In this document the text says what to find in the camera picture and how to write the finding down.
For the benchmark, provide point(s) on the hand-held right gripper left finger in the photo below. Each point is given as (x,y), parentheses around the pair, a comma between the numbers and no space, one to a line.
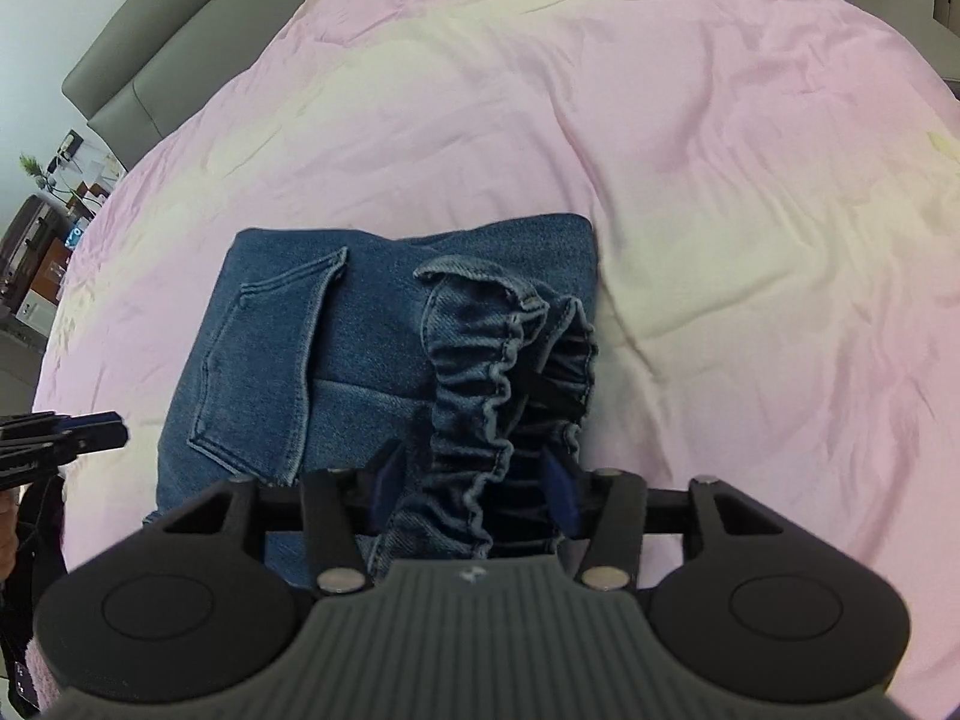
(328,517)

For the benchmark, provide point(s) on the cluttered bedside table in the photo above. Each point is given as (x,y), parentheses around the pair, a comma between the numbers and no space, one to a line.
(41,240)

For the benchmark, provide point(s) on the small green potted plant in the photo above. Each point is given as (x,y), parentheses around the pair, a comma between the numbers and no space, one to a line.
(36,169)

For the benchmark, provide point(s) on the grey upholstered bed headboard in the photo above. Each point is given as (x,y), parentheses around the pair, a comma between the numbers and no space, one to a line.
(142,82)

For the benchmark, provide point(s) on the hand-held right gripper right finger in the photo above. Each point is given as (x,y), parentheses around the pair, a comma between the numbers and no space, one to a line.
(615,517)

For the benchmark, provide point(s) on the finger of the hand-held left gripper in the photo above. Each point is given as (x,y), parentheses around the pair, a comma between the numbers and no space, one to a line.
(82,441)
(45,420)

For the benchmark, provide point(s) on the dark wall socket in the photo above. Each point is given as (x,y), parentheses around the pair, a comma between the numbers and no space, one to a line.
(69,144)

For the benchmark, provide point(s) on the blue denim pants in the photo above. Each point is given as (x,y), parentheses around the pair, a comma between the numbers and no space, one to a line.
(352,345)

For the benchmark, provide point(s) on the pink floral blanket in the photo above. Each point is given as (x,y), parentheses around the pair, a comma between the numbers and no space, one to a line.
(675,202)

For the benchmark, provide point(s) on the person's dark clothing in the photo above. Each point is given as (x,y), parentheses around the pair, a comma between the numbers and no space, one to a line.
(34,555)

